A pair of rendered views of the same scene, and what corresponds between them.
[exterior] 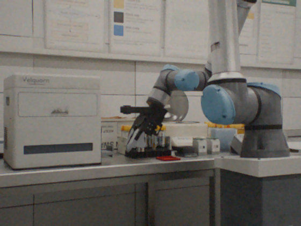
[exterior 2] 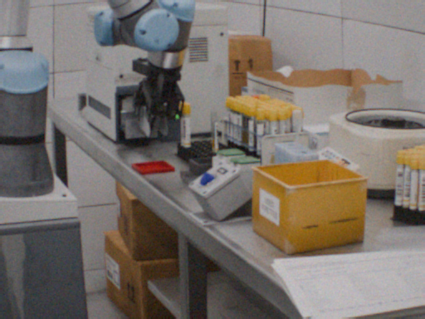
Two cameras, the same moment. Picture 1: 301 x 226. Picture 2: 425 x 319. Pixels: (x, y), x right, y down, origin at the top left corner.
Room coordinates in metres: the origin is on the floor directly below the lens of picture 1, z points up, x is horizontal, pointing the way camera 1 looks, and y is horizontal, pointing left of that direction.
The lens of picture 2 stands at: (1.72, -1.77, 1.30)
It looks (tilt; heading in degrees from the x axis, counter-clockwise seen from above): 13 degrees down; 95
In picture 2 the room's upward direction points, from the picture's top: 1 degrees counter-clockwise
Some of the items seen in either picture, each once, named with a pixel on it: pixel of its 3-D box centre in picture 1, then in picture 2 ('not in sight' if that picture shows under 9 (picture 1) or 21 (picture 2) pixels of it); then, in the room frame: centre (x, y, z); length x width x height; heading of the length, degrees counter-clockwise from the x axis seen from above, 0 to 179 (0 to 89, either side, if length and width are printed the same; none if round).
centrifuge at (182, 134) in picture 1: (180, 134); (387, 149); (1.90, -0.13, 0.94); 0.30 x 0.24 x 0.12; 18
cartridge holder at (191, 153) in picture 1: (185, 151); (207, 169); (1.56, -0.13, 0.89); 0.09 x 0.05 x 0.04; 24
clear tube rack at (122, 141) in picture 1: (144, 144); (264, 142); (1.65, 0.04, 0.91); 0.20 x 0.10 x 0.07; 117
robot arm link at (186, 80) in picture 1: (186, 80); (127, 26); (1.41, -0.12, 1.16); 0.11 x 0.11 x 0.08; 31
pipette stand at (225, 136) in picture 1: (223, 140); (295, 178); (1.72, -0.30, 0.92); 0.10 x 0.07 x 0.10; 112
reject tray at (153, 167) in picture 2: (167, 158); (153, 167); (1.44, -0.05, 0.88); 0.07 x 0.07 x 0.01; 27
